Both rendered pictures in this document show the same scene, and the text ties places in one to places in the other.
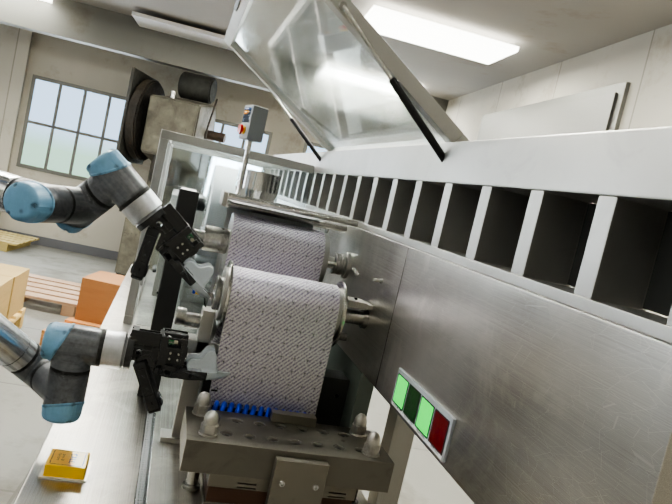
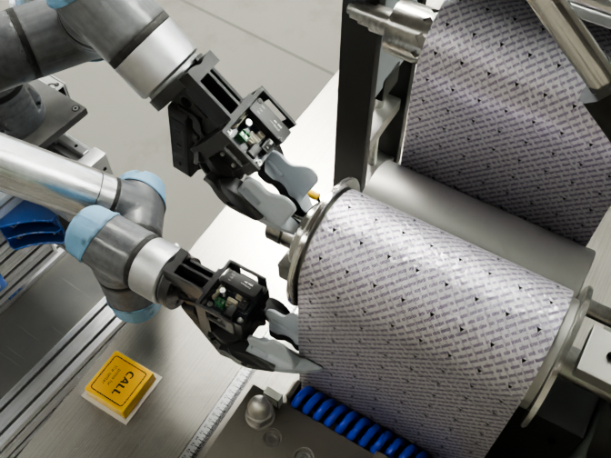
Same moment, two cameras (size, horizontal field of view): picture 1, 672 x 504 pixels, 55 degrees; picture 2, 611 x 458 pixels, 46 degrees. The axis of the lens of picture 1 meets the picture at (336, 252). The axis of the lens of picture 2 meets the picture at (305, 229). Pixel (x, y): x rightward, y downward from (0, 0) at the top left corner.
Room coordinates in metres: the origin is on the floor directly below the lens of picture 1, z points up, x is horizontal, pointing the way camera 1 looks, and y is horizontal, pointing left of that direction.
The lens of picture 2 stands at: (1.05, -0.07, 1.87)
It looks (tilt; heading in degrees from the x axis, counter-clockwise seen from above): 55 degrees down; 46
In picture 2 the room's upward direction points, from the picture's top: straight up
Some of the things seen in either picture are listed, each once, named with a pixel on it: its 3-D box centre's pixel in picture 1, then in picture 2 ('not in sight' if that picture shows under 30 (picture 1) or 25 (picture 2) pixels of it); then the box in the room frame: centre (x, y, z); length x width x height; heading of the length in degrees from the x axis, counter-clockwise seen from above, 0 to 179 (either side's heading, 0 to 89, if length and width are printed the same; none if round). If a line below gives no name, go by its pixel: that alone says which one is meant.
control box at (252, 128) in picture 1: (250, 123); not in sight; (1.89, 0.33, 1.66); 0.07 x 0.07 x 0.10; 31
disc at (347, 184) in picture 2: (224, 293); (325, 242); (1.36, 0.21, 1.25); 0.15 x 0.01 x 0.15; 15
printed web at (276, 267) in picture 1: (263, 329); (466, 251); (1.52, 0.13, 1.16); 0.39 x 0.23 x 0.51; 15
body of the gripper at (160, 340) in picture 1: (157, 352); (215, 298); (1.27, 0.31, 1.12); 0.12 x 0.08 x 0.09; 105
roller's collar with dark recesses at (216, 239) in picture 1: (215, 239); (418, 34); (1.59, 0.30, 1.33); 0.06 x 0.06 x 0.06; 15
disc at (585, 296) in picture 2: (335, 313); (555, 355); (1.42, -0.03, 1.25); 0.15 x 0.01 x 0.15; 15
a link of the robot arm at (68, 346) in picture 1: (74, 345); (114, 246); (1.23, 0.46, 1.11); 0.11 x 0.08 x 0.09; 105
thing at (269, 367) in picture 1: (270, 370); (390, 395); (1.33, 0.08, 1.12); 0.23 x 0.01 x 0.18; 105
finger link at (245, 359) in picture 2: (184, 372); (247, 345); (1.26, 0.24, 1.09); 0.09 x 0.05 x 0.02; 104
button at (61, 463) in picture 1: (67, 464); (120, 383); (1.14, 0.40, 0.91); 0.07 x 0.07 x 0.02; 15
